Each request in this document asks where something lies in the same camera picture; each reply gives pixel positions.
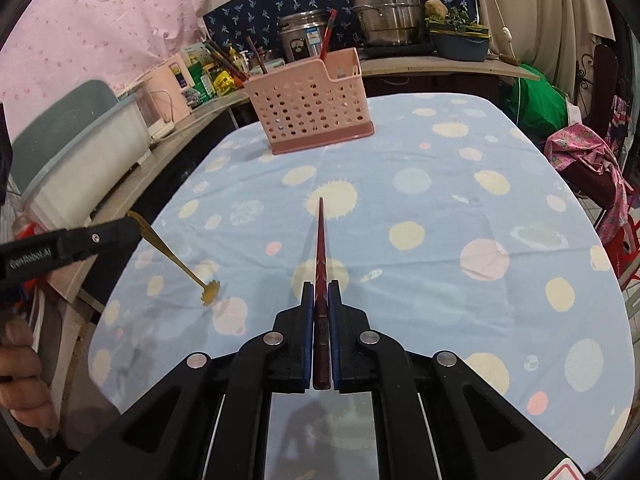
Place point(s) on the silver rice cooker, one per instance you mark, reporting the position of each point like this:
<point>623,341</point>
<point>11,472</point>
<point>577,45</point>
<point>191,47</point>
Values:
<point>301,34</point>

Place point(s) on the pink perforated utensil basket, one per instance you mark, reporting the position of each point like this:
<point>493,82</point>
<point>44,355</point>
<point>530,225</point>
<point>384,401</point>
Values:
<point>312,103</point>

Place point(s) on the light blue patterned tablecloth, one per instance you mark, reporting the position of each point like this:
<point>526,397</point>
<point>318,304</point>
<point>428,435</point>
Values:
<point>447,226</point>

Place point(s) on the yellow snack packet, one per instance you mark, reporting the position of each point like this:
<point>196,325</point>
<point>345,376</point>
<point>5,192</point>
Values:
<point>223,83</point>

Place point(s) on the pink dotted curtain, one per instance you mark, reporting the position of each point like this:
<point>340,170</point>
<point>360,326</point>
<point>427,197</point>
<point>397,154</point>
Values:
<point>57,45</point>

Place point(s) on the red chopstick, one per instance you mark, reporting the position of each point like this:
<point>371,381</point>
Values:
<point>327,34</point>

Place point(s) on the white dish drainer bin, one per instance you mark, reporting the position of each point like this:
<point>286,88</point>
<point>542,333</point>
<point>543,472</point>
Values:
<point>71,156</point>

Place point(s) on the blue basin with vegetables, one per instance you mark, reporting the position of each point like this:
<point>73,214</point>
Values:
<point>455,36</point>

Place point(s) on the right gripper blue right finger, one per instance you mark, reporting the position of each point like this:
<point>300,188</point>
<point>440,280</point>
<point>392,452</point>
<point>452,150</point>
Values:
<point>334,305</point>

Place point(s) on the green bottle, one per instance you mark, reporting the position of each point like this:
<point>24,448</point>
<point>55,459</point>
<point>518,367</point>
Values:
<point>202,83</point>

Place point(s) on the person's left hand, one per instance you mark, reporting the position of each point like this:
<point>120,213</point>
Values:
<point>26,396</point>

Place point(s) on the pink floral cloth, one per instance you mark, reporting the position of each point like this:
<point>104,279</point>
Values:
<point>585,160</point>

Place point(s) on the beige curtain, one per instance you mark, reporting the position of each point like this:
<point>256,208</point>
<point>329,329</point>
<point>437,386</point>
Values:
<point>550,35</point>

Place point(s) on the dark maroon chopstick group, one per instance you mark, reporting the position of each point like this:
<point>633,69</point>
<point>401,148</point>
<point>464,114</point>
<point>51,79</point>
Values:
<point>321,375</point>

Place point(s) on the wooden counter shelf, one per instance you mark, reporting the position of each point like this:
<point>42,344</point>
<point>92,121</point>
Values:
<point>481,79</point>

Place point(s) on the gold flower spoon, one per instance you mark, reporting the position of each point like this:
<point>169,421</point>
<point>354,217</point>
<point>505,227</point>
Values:
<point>175,259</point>

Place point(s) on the green plastic bag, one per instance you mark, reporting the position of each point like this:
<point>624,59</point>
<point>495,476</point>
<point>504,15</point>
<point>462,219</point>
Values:
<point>535,106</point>

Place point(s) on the yellow oil bottle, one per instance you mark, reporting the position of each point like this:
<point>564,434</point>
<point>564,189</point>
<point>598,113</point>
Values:
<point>237,60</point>

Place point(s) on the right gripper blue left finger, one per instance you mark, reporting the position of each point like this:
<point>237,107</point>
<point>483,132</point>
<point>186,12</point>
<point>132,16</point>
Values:
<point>307,317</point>

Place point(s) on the pink electric kettle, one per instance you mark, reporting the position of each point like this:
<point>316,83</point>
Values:
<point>167,83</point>

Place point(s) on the stainless steel steamer pot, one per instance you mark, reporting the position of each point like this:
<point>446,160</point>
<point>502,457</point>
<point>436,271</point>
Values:
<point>389,23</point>

